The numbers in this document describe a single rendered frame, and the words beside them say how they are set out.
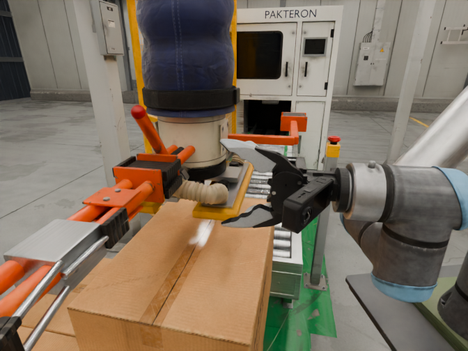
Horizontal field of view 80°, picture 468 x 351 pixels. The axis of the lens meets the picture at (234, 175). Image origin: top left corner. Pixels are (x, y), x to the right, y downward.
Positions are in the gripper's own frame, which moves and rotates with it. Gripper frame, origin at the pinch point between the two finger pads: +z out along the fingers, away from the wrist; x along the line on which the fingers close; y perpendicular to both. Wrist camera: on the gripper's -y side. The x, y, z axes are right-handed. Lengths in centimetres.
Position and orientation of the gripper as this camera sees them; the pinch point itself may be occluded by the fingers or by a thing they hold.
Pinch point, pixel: (218, 186)
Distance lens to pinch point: 45.5
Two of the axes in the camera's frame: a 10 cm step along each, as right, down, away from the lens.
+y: 1.7, -3.7, 9.1
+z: -9.8, -0.7, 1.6
